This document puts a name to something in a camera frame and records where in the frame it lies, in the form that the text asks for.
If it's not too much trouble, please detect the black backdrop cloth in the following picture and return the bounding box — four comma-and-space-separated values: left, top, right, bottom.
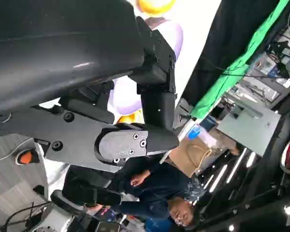
183, 0, 281, 105

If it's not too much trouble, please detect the brown paper bag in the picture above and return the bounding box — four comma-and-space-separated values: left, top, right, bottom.
163, 137, 233, 179

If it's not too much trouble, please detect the thin black room cable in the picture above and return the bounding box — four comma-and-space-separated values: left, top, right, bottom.
200, 57, 290, 81

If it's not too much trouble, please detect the person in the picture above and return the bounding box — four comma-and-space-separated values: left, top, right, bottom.
103, 157, 199, 232

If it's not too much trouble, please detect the green cloth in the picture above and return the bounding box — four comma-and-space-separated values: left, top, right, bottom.
190, 0, 290, 119

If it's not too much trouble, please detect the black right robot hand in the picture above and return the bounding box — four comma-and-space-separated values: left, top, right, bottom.
50, 165, 123, 214

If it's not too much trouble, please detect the orange and white bread roll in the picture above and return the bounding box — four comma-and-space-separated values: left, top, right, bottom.
137, 0, 177, 16
119, 112, 142, 125

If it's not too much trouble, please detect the grey metal cabinet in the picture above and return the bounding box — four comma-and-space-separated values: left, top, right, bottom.
217, 98, 281, 156

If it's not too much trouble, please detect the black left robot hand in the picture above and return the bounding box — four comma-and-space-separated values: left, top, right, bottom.
0, 0, 180, 174

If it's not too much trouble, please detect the lilac plate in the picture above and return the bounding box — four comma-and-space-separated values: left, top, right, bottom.
106, 16, 185, 117

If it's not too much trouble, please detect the orange button grey housing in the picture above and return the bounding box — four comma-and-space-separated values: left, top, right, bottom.
12, 145, 41, 166

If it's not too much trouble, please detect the person's hand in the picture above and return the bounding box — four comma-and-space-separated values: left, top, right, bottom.
130, 170, 152, 187

